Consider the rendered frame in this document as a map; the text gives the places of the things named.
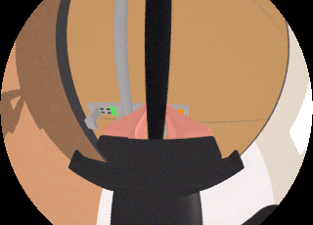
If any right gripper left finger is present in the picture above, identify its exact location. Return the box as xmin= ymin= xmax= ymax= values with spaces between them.
xmin=100 ymin=104 xmax=147 ymax=139

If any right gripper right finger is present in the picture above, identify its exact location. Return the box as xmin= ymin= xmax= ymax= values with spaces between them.
xmin=165 ymin=104 xmax=213 ymax=139

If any large brown wooden panel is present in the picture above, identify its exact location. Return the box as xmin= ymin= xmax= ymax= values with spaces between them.
xmin=56 ymin=0 xmax=290 ymax=162

